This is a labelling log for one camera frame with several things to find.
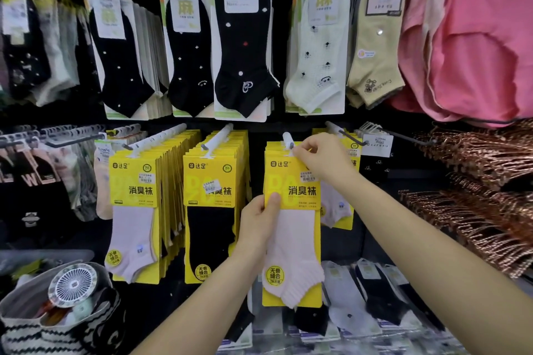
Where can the black white zigzag tote bag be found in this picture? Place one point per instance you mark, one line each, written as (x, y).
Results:
(25, 342)

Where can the heap of copper hangers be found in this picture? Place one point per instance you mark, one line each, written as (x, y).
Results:
(487, 217)

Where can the row black socks white cards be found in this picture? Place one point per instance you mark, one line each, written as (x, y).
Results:
(189, 76)

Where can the cream dotted sock pack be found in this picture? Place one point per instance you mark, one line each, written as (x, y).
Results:
(316, 72)

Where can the black dotted tall socks bunch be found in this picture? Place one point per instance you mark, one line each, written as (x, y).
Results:
(25, 63)

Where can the clear price tag holder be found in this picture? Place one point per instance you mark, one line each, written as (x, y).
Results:
(377, 146)

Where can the person's left hand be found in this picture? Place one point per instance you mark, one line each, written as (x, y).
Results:
(258, 230)

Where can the white plastic bin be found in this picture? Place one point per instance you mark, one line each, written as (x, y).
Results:
(46, 257)

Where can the pink garments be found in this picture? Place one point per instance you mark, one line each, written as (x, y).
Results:
(479, 42)

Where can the black dotted sock white card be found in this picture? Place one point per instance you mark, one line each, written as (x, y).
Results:
(120, 76)

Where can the person's left forearm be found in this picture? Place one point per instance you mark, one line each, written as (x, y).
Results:
(195, 309)

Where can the white handheld fan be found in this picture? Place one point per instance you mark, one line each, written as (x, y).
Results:
(72, 285)

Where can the beige sock pack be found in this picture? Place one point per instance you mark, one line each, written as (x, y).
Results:
(374, 67)

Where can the bunch of pastel sock packs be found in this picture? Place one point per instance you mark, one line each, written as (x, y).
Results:
(102, 188)

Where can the row black socks peach cuffs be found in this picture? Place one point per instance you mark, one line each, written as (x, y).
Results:
(29, 184)

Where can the person's right forearm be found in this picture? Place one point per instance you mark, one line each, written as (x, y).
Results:
(437, 263)

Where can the person's right hand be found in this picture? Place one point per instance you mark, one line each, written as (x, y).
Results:
(329, 159)

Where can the row of clear bagged socks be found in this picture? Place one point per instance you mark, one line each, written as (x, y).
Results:
(345, 300)

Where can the white tipped peg hook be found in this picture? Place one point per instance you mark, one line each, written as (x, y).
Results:
(158, 138)
(288, 138)

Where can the yellow packet pink sock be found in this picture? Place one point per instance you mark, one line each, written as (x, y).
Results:
(293, 242)

